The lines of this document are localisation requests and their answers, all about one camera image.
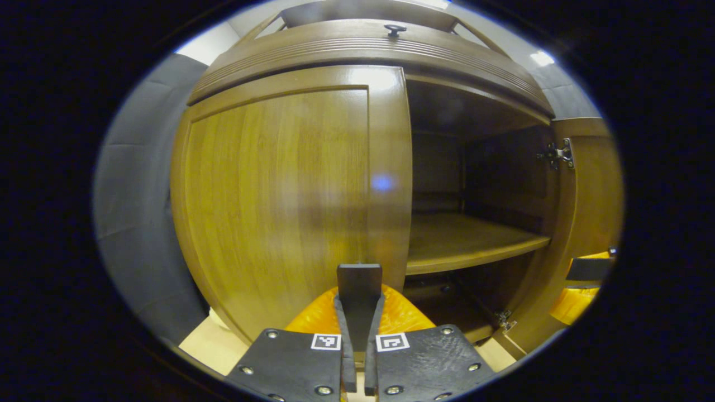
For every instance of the wooden inner cabinet shelf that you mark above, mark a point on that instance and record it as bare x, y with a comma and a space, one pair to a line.
463, 240

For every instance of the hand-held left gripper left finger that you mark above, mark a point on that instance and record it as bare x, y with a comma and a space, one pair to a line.
348, 368

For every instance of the wooden double-door shoe cabinet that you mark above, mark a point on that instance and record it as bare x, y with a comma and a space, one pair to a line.
486, 184

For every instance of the wooden shoe cabinet door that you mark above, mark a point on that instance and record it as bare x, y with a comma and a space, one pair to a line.
592, 195
268, 195

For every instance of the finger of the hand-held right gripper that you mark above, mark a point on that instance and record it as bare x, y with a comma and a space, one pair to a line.
575, 304

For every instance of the wooden cabinet drawer with knob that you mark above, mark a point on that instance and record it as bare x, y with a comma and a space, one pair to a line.
357, 47

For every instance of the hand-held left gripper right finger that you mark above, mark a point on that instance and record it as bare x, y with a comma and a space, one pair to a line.
371, 368

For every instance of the small ceiling light panel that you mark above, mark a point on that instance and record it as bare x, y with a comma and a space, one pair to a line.
542, 58

